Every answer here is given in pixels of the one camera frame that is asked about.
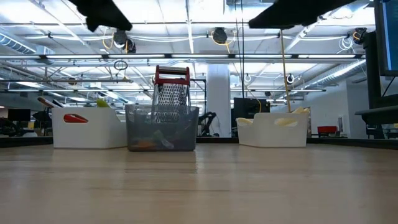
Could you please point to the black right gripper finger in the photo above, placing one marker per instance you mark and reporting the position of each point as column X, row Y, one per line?
column 280, row 11
column 276, row 23

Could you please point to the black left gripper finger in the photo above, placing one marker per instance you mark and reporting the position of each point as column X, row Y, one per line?
column 115, row 23
column 116, row 12

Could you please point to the red long spoon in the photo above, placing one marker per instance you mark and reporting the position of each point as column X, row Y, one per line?
column 76, row 118

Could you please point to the black background robot arm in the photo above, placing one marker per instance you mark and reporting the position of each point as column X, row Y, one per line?
column 206, row 124

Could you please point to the black computer monitor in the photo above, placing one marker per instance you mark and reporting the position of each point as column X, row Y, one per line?
column 391, row 37

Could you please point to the white plastic storage bin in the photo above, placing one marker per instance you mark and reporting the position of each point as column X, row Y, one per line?
column 93, row 133

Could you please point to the white cutting board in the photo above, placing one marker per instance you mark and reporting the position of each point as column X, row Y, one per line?
column 264, row 137

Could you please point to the black background office chair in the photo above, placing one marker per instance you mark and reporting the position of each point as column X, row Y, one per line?
column 42, row 119

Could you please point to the grey computer desk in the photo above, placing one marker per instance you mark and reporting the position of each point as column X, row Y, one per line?
column 379, row 113

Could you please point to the small black background monitor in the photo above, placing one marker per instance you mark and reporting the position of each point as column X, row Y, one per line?
column 18, row 114

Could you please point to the grey translucent plastic bin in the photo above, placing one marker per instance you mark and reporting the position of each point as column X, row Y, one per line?
column 186, row 130

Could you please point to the black aluminium table frame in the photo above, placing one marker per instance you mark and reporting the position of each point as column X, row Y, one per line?
column 25, row 141

